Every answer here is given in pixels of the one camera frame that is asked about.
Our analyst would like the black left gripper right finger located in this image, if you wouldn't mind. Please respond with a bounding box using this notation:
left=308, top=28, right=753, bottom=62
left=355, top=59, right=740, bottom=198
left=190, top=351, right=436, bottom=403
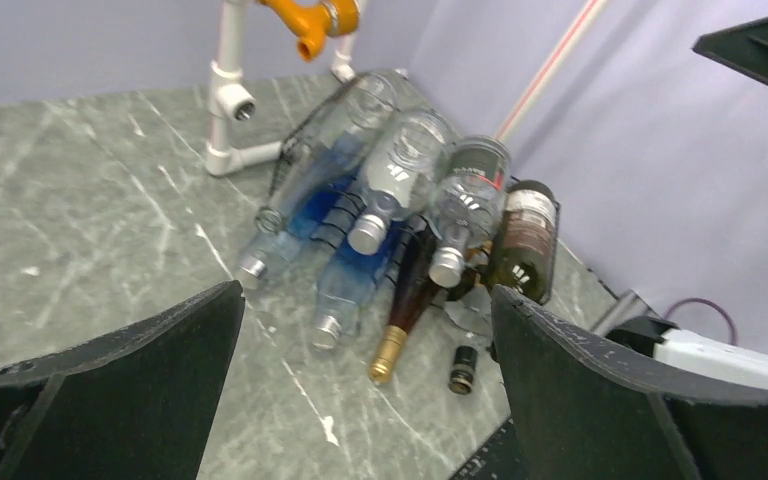
left=492, top=286, right=768, bottom=479

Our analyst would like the clear flat black-capped bottle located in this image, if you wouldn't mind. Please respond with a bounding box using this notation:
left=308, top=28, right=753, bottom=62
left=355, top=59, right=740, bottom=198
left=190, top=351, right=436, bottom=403
left=443, top=286, right=493, bottom=395

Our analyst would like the clear blue bottle upper left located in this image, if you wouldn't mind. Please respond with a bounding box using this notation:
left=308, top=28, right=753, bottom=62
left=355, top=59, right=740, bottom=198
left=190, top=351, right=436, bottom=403
left=236, top=73, right=398, bottom=289

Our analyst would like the clear blue bottle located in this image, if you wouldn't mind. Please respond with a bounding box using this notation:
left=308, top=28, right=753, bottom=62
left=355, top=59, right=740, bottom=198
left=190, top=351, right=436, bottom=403
left=310, top=221, right=405, bottom=350
left=236, top=73, right=398, bottom=289

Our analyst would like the orange pipe valve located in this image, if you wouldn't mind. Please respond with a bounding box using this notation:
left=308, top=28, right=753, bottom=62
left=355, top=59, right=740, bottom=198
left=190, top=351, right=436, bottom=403
left=259, top=0, right=361, bottom=62

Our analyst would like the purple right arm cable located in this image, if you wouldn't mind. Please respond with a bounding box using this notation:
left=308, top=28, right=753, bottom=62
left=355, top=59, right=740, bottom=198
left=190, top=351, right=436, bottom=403
left=663, top=298, right=738, bottom=347

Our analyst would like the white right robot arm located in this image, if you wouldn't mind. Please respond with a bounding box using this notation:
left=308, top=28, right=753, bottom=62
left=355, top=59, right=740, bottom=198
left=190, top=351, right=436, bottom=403
left=617, top=1, right=768, bottom=389

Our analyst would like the dark green wine bottle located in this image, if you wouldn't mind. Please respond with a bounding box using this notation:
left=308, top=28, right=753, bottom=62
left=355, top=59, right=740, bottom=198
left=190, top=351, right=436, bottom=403
left=446, top=180, right=561, bottom=306

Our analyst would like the white PVC pipe frame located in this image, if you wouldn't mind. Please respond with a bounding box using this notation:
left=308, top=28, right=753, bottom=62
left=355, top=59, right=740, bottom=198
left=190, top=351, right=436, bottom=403
left=204, top=0, right=366, bottom=177

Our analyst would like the clear blue bottle lower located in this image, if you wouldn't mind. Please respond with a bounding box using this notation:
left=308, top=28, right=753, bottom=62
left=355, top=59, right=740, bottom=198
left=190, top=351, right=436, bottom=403
left=310, top=221, right=405, bottom=350

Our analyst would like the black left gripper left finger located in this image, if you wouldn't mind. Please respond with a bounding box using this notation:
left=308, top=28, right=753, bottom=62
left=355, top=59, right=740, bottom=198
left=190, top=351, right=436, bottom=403
left=0, top=281, right=245, bottom=479

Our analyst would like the brown gold-capped wine bottle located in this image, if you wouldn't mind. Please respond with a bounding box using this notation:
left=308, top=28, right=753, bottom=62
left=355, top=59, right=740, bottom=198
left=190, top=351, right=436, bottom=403
left=368, top=227, right=440, bottom=384

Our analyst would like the clear bottle dark label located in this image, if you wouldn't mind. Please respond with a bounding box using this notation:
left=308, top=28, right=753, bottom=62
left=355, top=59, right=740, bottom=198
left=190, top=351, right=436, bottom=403
left=427, top=135, right=510, bottom=288

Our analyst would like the clear bottle top middle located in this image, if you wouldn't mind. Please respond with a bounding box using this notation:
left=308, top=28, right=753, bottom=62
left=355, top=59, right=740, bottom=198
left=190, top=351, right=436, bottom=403
left=347, top=108, right=455, bottom=255

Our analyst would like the black wire wine rack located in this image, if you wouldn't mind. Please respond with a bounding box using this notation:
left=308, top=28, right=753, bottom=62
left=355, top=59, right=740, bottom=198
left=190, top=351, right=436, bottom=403
left=268, top=72, right=562, bottom=306

